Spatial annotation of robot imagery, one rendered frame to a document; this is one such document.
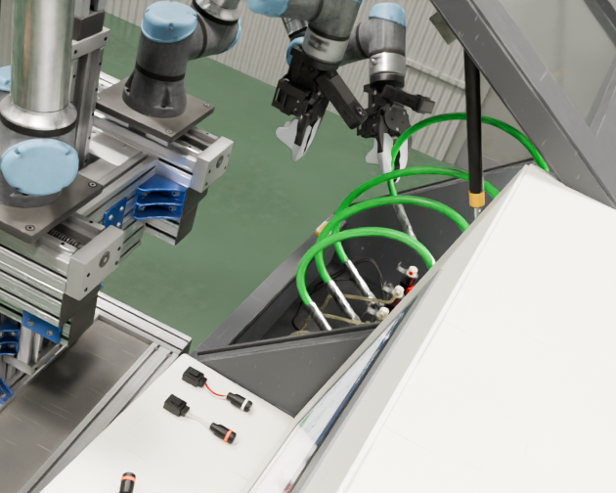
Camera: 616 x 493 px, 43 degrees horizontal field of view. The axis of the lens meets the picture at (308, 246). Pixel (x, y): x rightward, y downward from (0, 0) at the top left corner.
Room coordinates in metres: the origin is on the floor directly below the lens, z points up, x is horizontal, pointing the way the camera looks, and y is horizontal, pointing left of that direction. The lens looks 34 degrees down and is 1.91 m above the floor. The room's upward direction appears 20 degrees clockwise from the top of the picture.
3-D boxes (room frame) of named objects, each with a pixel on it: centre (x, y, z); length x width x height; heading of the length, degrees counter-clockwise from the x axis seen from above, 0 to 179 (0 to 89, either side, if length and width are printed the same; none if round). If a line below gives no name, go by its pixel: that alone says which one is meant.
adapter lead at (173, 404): (0.81, 0.07, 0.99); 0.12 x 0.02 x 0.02; 77
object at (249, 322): (1.29, 0.03, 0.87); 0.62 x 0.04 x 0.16; 165
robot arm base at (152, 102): (1.64, 0.46, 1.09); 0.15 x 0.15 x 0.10
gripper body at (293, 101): (1.31, 0.10, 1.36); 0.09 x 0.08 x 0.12; 75
